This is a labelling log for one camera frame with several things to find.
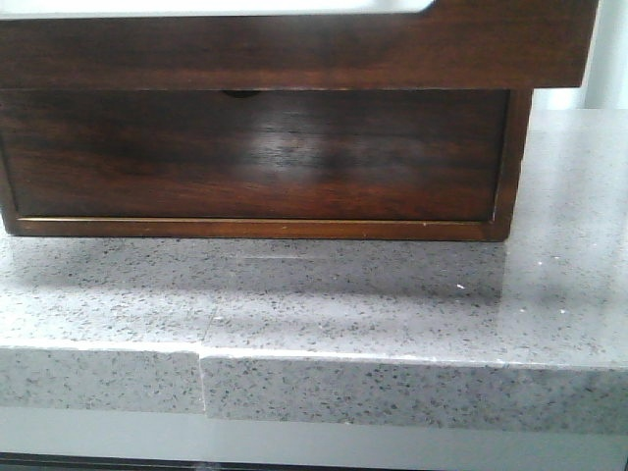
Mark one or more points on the dark wooden drawer cabinet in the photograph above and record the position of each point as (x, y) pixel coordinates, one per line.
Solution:
(243, 48)

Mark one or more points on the dark wooden drawer front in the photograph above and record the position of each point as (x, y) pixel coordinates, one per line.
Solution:
(356, 155)

